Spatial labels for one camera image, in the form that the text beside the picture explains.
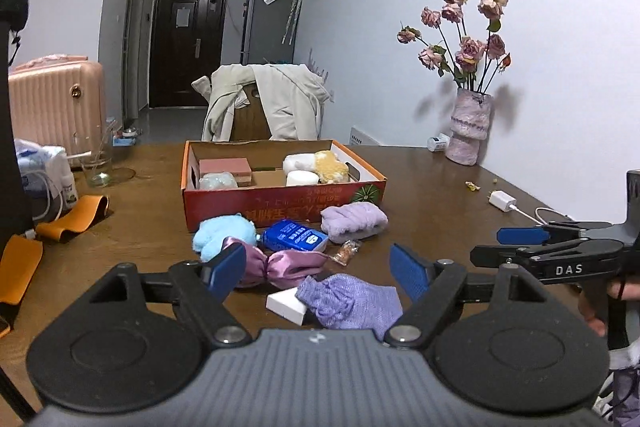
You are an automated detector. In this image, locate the light blue plush toy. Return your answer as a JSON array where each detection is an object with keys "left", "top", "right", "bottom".
[{"left": 192, "top": 215, "right": 257, "bottom": 262}]

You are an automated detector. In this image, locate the pink satin scrunchie bow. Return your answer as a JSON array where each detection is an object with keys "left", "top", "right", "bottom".
[{"left": 222, "top": 237, "right": 328, "bottom": 291}]

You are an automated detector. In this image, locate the blue tissue pack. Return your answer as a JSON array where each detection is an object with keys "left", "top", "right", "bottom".
[{"left": 259, "top": 219, "right": 329, "bottom": 253}]

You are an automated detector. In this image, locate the purple knit pouch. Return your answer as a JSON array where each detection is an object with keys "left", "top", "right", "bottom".
[{"left": 296, "top": 273, "right": 402, "bottom": 340}]

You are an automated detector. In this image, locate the lavender fluffy headband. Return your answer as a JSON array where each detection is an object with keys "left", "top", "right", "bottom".
[{"left": 320, "top": 202, "right": 388, "bottom": 244}]

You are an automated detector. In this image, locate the white round sponge puff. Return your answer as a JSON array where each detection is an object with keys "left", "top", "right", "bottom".
[{"left": 285, "top": 170, "right": 320, "bottom": 187}]

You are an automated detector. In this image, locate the yellow white plush toy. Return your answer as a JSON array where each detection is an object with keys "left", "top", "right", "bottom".
[{"left": 282, "top": 150, "right": 349, "bottom": 184}]

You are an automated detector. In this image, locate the person's right hand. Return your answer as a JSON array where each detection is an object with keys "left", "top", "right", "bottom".
[{"left": 578, "top": 275, "right": 639, "bottom": 337}]

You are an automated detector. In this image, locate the white rectangular eraser block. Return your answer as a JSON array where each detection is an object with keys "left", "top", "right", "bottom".
[{"left": 266, "top": 287, "right": 307, "bottom": 326}]

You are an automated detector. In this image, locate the yellow candy wrapper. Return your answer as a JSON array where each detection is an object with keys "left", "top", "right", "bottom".
[{"left": 465, "top": 181, "right": 480, "bottom": 192}]

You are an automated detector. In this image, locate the small snack packet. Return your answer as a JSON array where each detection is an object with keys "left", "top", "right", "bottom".
[{"left": 330, "top": 239, "right": 361, "bottom": 267}]

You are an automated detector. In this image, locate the pink sponge block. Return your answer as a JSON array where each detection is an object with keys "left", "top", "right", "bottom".
[{"left": 198, "top": 157, "right": 253, "bottom": 186}]

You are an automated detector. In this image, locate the red cardboard pumpkin box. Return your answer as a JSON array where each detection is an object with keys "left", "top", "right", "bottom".
[{"left": 181, "top": 140, "right": 386, "bottom": 232}]

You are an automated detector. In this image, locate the small white bottle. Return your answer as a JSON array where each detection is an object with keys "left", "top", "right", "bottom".
[{"left": 427, "top": 133, "right": 450, "bottom": 153}]

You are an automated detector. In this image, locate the pink flower vase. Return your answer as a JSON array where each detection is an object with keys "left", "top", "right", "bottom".
[{"left": 445, "top": 88, "right": 494, "bottom": 166}]

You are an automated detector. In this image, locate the wooden chair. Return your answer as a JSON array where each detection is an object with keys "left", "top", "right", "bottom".
[{"left": 230, "top": 83, "right": 271, "bottom": 142}]

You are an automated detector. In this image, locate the clear glass cup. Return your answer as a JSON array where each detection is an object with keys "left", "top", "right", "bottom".
[{"left": 79, "top": 124, "right": 114, "bottom": 188}]

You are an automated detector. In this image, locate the cream jacket on chair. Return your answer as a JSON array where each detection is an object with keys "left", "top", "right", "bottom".
[{"left": 191, "top": 64, "right": 332, "bottom": 142}]

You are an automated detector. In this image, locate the dried pink roses bouquet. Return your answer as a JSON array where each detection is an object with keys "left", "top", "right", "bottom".
[{"left": 396, "top": 0, "right": 512, "bottom": 96}]

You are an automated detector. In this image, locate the orange resistance band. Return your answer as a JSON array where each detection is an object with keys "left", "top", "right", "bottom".
[{"left": 0, "top": 195, "right": 108, "bottom": 337}]

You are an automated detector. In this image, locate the pink hard suitcase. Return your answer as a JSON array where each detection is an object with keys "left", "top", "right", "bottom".
[{"left": 9, "top": 54, "right": 105, "bottom": 168}]

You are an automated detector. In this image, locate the dark entrance door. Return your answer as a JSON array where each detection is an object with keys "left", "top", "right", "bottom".
[{"left": 149, "top": 0, "right": 227, "bottom": 108}]

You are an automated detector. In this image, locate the grey refrigerator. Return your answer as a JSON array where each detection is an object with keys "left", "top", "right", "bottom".
[{"left": 240, "top": 0, "right": 302, "bottom": 65}]

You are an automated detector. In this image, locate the white charger with cable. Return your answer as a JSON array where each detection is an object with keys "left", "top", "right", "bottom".
[{"left": 488, "top": 189, "right": 574, "bottom": 228}]

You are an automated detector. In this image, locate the white device with cables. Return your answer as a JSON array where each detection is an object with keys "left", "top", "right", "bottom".
[{"left": 14, "top": 139, "right": 78, "bottom": 223}]

